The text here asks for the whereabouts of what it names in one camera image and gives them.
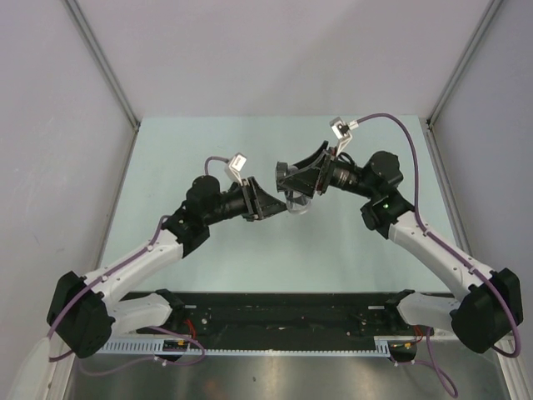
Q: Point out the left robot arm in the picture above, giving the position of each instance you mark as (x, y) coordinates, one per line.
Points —
(87, 310)

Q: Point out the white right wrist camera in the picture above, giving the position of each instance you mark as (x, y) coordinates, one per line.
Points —
(343, 132)

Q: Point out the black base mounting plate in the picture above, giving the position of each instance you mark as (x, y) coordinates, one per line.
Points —
(358, 324)

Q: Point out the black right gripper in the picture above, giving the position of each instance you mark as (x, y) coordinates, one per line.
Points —
(304, 182)

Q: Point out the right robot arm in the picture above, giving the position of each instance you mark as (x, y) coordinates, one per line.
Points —
(486, 304)

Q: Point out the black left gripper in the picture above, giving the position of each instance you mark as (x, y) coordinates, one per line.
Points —
(261, 204)

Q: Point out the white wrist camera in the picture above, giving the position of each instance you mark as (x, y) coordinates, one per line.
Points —
(343, 132)
(234, 166)

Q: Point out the right aluminium frame post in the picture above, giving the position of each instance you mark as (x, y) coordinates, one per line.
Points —
(472, 46)

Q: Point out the clear elbow fitting with grey nut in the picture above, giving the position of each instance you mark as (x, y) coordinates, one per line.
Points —
(296, 200)

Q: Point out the aluminium frame post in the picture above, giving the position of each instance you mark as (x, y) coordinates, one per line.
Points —
(96, 51)
(472, 46)

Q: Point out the left aluminium frame post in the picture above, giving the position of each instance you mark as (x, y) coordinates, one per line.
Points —
(96, 51)

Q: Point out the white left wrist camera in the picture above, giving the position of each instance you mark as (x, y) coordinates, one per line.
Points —
(234, 166)

